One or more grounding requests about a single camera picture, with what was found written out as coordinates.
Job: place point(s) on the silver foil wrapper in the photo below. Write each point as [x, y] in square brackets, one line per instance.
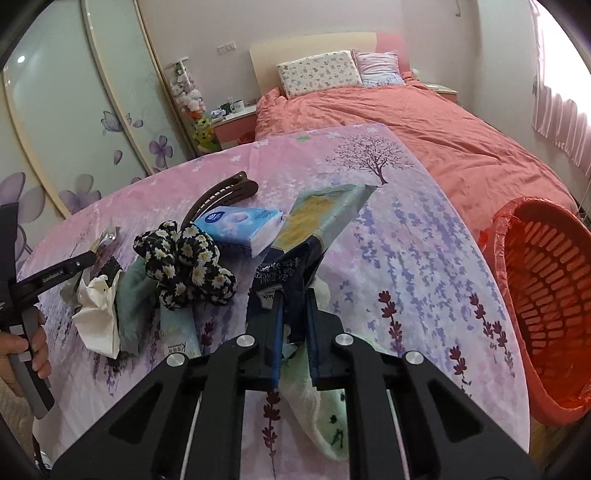
[109, 266]

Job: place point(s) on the floral sliding door wardrobe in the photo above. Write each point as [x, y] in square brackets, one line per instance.
[55, 92]

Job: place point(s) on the person's left hand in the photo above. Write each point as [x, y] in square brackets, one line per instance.
[11, 345]

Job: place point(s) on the pink white bedside table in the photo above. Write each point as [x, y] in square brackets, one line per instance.
[445, 93]

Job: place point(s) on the pink nightstand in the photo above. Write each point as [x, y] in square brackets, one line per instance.
[231, 130]

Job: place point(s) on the green plush toy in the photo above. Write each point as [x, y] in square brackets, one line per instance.
[205, 134]

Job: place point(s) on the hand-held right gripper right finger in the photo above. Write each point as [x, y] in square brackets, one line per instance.
[315, 344]

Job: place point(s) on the blue white tissue pack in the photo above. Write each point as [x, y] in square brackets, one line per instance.
[240, 222]

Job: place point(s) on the pink curtain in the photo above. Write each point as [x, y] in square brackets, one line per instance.
[558, 115]

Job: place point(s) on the person's left forearm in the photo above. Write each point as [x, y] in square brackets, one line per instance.
[11, 408]

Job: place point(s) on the pink striped pillow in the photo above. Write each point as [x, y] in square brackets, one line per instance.
[378, 69]

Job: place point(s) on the teal yellow snack wrapper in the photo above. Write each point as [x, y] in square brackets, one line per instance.
[318, 217]

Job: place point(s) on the white wall socket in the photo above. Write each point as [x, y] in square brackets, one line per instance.
[226, 46]

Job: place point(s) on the pink headboard panel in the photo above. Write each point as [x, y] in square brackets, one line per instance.
[397, 46]

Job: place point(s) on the pale green cloth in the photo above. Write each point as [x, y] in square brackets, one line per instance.
[131, 316]

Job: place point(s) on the black daisy print scrunchie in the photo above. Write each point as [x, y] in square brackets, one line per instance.
[184, 258]

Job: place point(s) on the light blue packet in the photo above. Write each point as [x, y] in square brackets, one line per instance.
[178, 333]

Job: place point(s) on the cream headboard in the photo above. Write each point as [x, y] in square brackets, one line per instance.
[300, 48]

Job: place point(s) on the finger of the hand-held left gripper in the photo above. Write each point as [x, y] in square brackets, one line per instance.
[60, 270]

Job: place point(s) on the brown hair clip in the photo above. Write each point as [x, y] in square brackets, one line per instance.
[231, 187]

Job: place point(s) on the clear tube of plush toys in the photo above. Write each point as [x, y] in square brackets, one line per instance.
[187, 87]

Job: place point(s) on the white floral pillow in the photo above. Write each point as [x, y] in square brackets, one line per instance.
[318, 74]

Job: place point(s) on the white tissue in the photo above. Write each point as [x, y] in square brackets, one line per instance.
[97, 316]

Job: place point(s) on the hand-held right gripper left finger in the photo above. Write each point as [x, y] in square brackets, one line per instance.
[276, 344]

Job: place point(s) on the white mug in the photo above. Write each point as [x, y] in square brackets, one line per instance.
[237, 106]

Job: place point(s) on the red plastic laundry basket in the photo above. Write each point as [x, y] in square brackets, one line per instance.
[489, 240]

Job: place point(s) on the pink floral printed blanket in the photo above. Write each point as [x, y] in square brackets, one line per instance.
[397, 277]

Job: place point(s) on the light green sock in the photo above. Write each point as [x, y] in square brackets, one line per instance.
[318, 417]

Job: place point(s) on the salmon duvet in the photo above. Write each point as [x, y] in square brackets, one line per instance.
[438, 138]

